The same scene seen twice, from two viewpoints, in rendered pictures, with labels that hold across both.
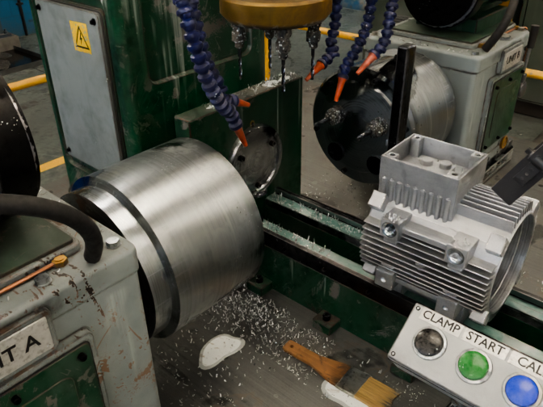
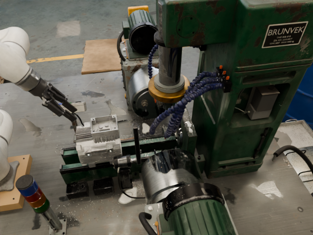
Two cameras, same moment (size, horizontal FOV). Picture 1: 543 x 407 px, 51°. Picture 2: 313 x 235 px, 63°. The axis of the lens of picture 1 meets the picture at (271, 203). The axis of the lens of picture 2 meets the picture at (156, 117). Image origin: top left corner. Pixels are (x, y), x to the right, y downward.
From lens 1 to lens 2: 169 cm
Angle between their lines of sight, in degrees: 90
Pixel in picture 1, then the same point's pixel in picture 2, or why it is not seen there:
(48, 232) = (134, 57)
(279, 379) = (127, 133)
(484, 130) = not seen: outside the picture
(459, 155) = (100, 133)
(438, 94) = (148, 184)
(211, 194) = (135, 85)
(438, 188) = (97, 120)
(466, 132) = not seen: hidden behind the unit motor
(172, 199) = (137, 77)
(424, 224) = not seen: hidden behind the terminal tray
